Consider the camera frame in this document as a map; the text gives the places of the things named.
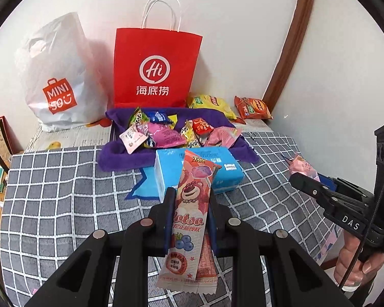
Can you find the white pink patterned snack packet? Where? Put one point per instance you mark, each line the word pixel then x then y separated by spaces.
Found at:
pixel 302 166

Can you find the white plastic shopping bag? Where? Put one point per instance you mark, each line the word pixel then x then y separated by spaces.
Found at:
pixel 57 70

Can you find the magenta snack packet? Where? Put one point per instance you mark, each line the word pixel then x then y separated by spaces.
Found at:
pixel 166 136

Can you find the blue snack packet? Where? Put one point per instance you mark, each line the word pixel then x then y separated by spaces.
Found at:
pixel 156 116

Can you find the red snack packet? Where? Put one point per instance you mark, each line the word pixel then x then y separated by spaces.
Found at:
pixel 203 126

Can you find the brown wooden door frame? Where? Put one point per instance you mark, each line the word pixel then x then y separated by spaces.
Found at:
pixel 294 38

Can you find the long pink snack packet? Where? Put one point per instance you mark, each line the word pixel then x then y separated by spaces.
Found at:
pixel 192 198

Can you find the pink silver snack packet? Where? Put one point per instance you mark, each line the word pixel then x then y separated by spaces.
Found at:
pixel 224 136

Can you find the orange chips bag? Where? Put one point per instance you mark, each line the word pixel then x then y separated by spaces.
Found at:
pixel 252 107

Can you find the blue tissue pack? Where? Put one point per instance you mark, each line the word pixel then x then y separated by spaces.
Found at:
pixel 227 172

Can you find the framed picture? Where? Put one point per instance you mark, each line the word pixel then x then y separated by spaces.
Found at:
pixel 0 140

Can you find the yellow orange candy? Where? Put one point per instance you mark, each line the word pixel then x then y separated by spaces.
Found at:
pixel 172 121

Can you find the red paper bag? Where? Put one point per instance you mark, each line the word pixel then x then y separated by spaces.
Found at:
pixel 156 54

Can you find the purple towel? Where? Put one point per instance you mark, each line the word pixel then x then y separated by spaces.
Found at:
pixel 115 156

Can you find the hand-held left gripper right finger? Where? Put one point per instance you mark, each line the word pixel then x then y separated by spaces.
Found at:
pixel 213 230

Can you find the person's right hand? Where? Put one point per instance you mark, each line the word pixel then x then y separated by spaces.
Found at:
pixel 368 268

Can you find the green snack packet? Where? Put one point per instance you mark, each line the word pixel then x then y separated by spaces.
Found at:
pixel 137 116

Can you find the yellow snack packet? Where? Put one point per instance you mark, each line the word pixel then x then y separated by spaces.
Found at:
pixel 188 134

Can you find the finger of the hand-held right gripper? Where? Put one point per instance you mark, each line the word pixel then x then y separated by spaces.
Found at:
pixel 307 184
pixel 328 182

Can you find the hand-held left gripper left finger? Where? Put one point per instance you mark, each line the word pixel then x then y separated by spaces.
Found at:
pixel 170 211

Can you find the yellow chips bag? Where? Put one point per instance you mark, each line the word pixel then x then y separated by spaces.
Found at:
pixel 214 105

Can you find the light pink snack packet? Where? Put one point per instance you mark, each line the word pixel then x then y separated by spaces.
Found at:
pixel 132 139

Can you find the grey checkered blanket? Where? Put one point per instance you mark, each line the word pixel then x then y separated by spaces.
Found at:
pixel 67 198

